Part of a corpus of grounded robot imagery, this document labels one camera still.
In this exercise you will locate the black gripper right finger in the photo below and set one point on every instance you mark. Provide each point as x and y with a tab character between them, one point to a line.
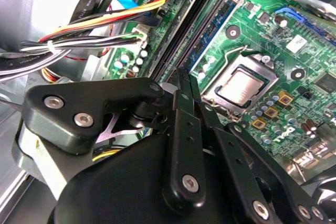
233	155

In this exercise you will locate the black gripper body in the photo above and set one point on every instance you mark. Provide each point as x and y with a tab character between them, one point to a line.
118	195

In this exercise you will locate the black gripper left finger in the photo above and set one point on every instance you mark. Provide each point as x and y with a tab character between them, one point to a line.
78	103

